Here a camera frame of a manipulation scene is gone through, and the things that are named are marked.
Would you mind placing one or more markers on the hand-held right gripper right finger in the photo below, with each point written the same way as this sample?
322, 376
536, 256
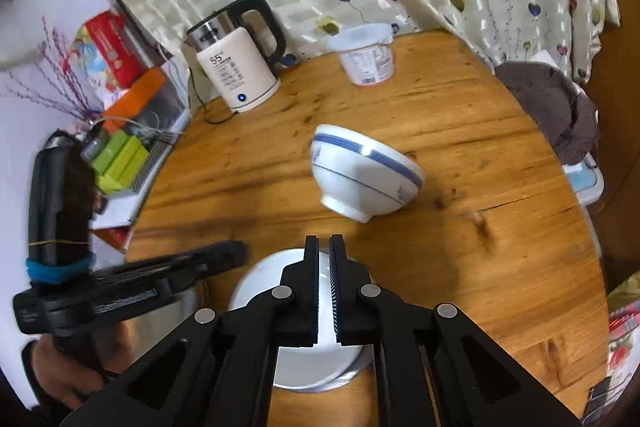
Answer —
336, 297

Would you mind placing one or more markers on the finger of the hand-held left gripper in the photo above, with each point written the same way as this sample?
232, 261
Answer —
215, 259

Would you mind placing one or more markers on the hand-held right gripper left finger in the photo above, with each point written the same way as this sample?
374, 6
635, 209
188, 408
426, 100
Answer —
312, 297

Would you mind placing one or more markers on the plain white bowl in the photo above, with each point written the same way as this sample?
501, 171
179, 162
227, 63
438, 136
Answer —
260, 279

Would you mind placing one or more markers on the green plate with brown patch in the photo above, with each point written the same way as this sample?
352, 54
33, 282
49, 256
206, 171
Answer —
197, 307

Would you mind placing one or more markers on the white bowl with blue stripe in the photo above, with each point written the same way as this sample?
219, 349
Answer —
360, 192

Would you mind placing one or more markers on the person's left hand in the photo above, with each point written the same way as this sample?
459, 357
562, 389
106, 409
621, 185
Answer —
50, 372

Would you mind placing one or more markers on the white paper sheet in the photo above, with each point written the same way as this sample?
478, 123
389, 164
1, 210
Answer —
117, 209

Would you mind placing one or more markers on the grey chevron striped box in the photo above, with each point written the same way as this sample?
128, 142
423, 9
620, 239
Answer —
152, 162

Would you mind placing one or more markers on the orange box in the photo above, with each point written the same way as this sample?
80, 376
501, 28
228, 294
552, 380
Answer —
135, 99

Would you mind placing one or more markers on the purple dried branches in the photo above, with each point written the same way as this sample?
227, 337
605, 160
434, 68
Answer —
55, 72

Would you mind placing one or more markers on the clear plastic box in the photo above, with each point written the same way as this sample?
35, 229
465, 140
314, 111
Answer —
172, 112

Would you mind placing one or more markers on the red printed packet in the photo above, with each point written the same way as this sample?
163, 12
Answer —
110, 52

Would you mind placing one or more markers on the cream electric kettle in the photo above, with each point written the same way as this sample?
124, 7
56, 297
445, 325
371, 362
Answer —
240, 72

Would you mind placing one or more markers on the white plastic tub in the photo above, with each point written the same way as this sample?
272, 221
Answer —
365, 62

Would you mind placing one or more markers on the light blue plastic container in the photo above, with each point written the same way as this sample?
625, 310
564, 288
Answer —
585, 187

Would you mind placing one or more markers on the brown cloth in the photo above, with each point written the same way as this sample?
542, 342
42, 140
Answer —
545, 102

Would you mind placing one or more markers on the colourful snack packet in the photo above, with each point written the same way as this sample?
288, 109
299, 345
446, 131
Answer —
625, 332

